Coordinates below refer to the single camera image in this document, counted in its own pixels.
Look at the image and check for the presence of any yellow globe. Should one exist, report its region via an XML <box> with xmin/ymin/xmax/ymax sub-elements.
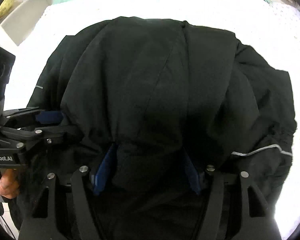
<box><xmin>0</xmin><ymin>0</ymin><xmax>14</xmax><ymax>18</ymax></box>

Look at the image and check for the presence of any white corner bookshelf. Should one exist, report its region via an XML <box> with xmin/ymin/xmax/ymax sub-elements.
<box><xmin>0</xmin><ymin>0</ymin><xmax>52</xmax><ymax>46</ymax></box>

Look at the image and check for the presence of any person's left hand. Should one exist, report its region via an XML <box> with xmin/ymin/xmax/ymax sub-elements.
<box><xmin>0</xmin><ymin>169</ymin><xmax>19</xmax><ymax>199</ymax></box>

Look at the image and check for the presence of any black hooded jacket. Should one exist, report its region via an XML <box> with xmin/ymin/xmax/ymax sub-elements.
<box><xmin>11</xmin><ymin>17</ymin><xmax>296</xmax><ymax>239</ymax></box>

